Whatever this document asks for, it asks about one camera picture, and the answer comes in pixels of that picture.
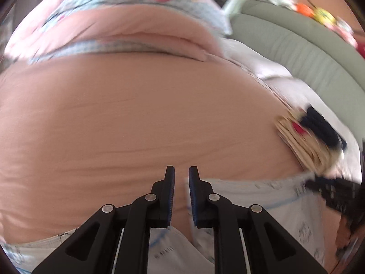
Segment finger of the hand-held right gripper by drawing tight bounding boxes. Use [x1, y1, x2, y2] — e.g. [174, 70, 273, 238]
[306, 176, 347, 212]

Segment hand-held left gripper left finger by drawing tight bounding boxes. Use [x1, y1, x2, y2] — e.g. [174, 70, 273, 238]
[31, 166, 176, 274]

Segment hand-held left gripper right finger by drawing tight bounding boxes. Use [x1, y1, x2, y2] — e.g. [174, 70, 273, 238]
[188, 166, 328, 274]

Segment white cartoon print pajama pants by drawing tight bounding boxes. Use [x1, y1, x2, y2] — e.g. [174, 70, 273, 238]
[0, 174, 328, 274]

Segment folded beige garment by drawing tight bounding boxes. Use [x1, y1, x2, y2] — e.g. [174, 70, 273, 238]
[275, 111, 340, 174]

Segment pink sheeted bed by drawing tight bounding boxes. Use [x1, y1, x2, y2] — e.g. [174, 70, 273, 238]
[0, 4, 320, 246]

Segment light pink pillow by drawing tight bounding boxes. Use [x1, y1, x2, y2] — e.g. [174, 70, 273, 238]
[219, 38, 364, 183]

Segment grey padded headboard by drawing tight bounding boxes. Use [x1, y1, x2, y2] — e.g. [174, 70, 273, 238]
[228, 0, 365, 146]

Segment pink checked folded quilt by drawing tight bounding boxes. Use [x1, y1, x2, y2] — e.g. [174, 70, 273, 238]
[4, 0, 233, 65]

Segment row of plush toys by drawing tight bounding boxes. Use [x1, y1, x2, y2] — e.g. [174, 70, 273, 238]
[251, 0, 361, 50]

